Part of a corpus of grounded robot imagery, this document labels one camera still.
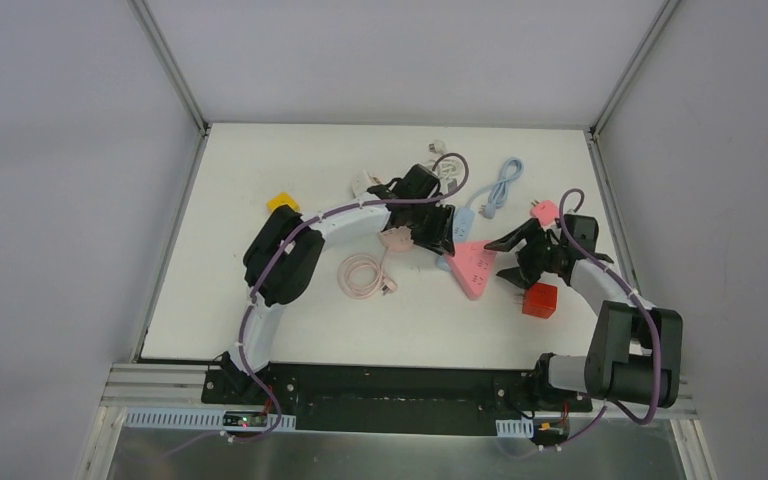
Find small pink adapter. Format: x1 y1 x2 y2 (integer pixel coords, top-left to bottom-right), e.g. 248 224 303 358
530 200 561 228

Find light blue power strip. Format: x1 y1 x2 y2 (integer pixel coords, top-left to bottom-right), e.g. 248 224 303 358
436 206 475 272

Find pink power strip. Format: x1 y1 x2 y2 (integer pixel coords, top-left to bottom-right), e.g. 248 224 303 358
446 240 497 301

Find red cube adapter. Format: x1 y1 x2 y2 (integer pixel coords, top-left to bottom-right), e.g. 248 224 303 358
515 282 558 319

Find white cube adapter with picture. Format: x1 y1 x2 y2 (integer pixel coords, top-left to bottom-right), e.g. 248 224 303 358
350 169 381 197

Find yellow cube adapter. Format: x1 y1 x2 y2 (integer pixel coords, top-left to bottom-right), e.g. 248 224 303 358
266 192 301 212

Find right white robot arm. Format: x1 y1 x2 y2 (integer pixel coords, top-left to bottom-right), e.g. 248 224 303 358
484 210 683 425

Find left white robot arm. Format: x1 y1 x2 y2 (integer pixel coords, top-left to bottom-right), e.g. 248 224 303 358
220 153 470 405

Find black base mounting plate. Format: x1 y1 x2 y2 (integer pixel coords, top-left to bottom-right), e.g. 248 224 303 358
201 358 593 436

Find light blue cord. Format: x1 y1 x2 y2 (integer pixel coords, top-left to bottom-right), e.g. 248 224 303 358
464 156 526 220

